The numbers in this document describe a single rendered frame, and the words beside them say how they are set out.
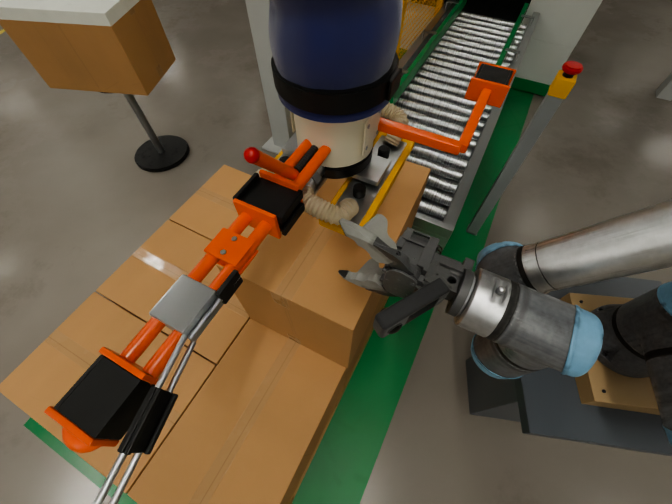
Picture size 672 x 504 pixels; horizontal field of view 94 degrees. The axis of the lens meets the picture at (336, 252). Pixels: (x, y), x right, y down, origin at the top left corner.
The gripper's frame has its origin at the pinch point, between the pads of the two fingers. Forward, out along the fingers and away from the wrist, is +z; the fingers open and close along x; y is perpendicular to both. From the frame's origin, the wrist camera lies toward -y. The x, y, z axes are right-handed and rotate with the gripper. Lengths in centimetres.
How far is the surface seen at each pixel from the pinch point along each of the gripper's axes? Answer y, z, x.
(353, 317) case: 2.0, -3.6, -29.4
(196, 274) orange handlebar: -13.6, 16.3, 1.0
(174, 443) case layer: -45, 32, -69
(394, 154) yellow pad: 37.6, 3.3, -10.4
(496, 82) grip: 55, -12, 3
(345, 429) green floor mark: -14, -12, -124
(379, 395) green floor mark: 6, -21, -124
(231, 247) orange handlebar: -7.5, 14.3, 1.5
